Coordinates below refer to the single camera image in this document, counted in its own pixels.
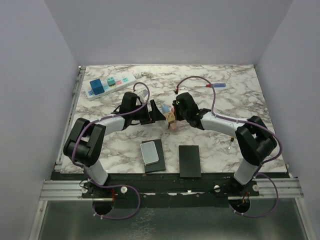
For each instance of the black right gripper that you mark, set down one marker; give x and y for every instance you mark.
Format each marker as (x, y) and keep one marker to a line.
(176, 106)

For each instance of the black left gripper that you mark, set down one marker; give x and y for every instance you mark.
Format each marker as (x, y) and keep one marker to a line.
(154, 115)

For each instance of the light blue USB charger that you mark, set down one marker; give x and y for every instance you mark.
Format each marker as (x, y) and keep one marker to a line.
(165, 109)

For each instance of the white folding plug adapter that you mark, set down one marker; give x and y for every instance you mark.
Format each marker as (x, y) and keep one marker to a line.
(165, 125)

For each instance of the beige cube socket adapter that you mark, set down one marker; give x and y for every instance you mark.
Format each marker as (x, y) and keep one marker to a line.
(170, 117)

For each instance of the dusty pink USB charger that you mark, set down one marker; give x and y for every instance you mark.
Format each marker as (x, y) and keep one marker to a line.
(173, 126)

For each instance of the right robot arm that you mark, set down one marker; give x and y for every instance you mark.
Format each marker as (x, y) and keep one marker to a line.
(255, 140)

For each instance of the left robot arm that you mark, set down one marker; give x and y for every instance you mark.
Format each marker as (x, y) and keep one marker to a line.
(84, 143)

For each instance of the blue cube socket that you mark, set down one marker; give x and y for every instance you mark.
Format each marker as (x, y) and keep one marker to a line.
(97, 87)

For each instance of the blue red screwdriver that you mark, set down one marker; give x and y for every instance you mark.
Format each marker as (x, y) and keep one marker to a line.
(215, 85)

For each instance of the grey white power bank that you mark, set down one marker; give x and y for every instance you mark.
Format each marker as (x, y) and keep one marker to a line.
(149, 153)

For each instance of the white power strip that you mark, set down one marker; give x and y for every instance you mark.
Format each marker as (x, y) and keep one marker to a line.
(122, 81)

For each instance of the black slab under power bank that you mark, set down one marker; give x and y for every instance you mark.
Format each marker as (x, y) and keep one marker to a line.
(160, 165)

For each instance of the black rectangular slab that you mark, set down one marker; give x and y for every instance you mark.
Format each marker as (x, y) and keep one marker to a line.
(189, 161)

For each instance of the teal USB charger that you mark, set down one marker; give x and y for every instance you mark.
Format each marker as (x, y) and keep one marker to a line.
(111, 81)

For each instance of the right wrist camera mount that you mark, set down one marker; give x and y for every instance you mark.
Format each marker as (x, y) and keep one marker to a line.
(180, 90)

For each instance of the small yellow handled screwdriver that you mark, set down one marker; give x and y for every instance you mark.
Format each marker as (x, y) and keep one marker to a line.
(230, 143)

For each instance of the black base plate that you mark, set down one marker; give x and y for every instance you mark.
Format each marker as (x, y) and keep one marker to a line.
(163, 190)

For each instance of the aluminium table edge rail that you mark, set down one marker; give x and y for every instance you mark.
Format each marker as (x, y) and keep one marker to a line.
(75, 95)

